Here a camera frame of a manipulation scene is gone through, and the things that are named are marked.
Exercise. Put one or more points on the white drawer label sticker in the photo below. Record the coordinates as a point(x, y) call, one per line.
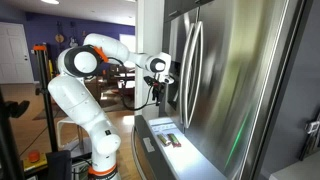
point(149, 145)

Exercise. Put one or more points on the stainless steel refrigerator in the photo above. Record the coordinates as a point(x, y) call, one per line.
point(233, 83)

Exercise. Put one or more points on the round banjo on wall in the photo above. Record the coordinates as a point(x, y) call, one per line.
point(59, 37)

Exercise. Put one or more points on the open freezer drawer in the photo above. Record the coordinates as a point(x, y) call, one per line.
point(186, 160)

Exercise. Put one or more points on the dark guitar on wall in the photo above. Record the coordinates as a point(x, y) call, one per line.
point(73, 41)

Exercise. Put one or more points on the yellow pole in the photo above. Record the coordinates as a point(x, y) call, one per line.
point(50, 68)

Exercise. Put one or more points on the yellow button box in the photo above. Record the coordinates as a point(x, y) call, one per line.
point(41, 164)

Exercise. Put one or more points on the white wall device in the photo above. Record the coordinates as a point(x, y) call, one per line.
point(312, 126)

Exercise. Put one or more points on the black camera stand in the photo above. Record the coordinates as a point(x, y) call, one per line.
point(10, 140)

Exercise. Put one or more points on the dark wooden furniture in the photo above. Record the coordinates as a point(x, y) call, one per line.
point(123, 75)

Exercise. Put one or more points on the fridge water dispenser panel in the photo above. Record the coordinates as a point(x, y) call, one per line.
point(173, 96)

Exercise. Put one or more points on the white stool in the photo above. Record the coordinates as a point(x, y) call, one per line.
point(61, 128)

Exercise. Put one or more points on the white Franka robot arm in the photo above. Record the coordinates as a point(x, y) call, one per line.
point(83, 100)

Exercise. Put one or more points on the small wall instrument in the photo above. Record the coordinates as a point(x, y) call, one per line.
point(84, 34)

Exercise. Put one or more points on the black tripod pole orange clamp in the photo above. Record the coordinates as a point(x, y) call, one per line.
point(46, 100)

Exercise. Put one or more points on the bright window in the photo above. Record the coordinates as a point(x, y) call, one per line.
point(128, 41)

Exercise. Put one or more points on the white panel door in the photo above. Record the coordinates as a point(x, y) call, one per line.
point(15, 53)

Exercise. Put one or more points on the orange emergency stop button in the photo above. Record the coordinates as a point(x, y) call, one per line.
point(34, 156)

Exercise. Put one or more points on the black box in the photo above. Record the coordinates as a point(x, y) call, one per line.
point(59, 165)

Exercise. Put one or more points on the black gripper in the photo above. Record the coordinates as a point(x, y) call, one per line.
point(159, 86)

